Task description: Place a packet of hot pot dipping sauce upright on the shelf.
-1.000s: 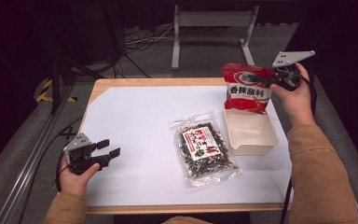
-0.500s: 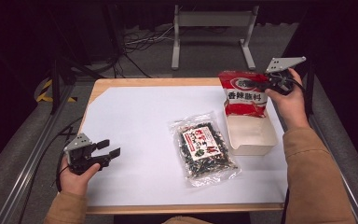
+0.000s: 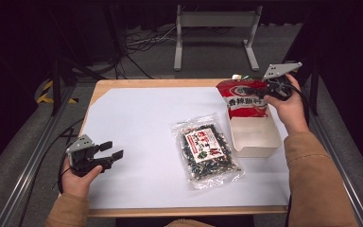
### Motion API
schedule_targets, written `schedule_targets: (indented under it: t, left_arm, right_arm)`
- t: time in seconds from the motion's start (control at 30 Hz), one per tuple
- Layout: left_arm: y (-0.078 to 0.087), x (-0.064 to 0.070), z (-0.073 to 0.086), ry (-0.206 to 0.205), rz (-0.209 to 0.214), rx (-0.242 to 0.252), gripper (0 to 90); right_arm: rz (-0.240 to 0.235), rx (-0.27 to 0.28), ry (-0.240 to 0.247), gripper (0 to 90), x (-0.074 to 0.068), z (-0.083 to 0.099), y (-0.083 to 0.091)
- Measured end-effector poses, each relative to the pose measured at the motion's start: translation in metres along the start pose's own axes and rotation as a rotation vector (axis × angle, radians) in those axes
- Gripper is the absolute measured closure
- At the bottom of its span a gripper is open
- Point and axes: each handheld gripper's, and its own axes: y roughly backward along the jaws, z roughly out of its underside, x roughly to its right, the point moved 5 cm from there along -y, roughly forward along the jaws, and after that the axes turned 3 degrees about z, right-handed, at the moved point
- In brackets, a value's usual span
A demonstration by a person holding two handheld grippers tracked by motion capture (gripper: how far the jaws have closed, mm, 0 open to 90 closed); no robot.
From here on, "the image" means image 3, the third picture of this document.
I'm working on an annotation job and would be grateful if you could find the red seasoning packet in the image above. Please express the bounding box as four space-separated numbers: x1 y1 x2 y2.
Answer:
216 78 270 119

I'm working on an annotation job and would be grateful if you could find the white metal stand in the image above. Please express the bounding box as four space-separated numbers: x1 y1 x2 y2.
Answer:
173 4 264 72

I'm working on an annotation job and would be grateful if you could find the person's right hand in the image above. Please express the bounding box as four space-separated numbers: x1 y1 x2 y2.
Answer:
263 73 310 134

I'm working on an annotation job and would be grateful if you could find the white compartment box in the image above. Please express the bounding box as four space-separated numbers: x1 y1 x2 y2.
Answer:
227 106 284 159

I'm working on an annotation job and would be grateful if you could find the white paper sheet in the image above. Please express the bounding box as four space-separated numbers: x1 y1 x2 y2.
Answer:
80 86 293 211

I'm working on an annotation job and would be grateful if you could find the yellow and black tape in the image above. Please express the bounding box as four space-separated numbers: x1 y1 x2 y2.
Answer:
36 79 78 105

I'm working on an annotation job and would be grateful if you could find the clear packet of dried seaweed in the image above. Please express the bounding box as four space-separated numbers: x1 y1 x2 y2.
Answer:
170 113 246 191

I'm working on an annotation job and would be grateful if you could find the person's left hand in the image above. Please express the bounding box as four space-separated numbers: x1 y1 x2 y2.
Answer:
60 155 104 199

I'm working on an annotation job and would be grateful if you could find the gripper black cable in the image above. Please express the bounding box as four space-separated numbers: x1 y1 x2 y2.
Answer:
287 82 311 126
18 117 87 227

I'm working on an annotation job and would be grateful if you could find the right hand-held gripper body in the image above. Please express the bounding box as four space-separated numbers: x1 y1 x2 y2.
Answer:
262 61 303 102

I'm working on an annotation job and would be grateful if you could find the person's lap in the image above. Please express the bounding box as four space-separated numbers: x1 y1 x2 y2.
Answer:
164 219 216 227

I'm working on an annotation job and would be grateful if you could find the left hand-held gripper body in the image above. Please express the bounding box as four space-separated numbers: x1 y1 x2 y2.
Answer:
65 133 115 178

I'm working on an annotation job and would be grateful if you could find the bundle of floor cables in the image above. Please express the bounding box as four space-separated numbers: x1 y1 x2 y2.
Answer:
112 25 178 80

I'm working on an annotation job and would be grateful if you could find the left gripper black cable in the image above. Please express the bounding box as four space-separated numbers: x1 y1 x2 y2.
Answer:
18 117 87 227

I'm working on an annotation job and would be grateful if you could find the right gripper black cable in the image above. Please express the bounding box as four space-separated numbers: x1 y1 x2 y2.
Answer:
287 82 311 126

